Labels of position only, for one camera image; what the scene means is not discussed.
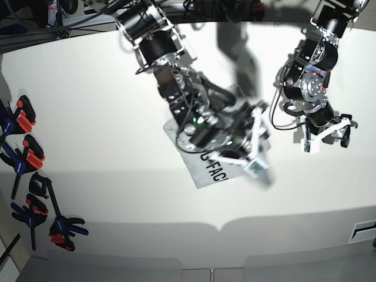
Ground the black camera mount top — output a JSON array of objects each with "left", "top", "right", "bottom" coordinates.
[{"left": 179, "top": 0, "right": 265, "bottom": 24}]

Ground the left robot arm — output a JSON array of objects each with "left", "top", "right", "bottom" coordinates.
[{"left": 276, "top": 0, "right": 368, "bottom": 153}]

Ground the grey T-shirt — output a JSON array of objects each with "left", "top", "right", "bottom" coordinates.
[{"left": 164, "top": 83, "right": 269, "bottom": 189}]

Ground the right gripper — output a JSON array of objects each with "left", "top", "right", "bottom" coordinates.
[{"left": 176, "top": 102, "right": 256, "bottom": 158}]

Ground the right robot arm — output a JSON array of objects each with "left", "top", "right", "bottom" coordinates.
[{"left": 87, "top": 1, "right": 267, "bottom": 167}]

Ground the blue red bar clamp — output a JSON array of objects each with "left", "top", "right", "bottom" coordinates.
[
  {"left": 11, "top": 193, "right": 49, "bottom": 251},
  {"left": 1, "top": 134, "right": 45, "bottom": 200},
  {"left": 1, "top": 95, "right": 36, "bottom": 143}
]

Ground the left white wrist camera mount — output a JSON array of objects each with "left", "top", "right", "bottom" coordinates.
[{"left": 300, "top": 114, "right": 358, "bottom": 155}]

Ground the long black bar clamp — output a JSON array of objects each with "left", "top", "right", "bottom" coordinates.
[{"left": 29, "top": 172, "right": 89, "bottom": 252}]

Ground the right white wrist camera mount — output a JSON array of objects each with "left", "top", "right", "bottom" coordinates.
[{"left": 209, "top": 102, "right": 270, "bottom": 179}]

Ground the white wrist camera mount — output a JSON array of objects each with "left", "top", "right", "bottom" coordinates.
[
  {"left": 300, "top": 114, "right": 358, "bottom": 155},
  {"left": 209, "top": 102, "right": 270, "bottom": 179}
]

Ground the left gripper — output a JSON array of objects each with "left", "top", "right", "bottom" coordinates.
[{"left": 299, "top": 102, "right": 358, "bottom": 147}]

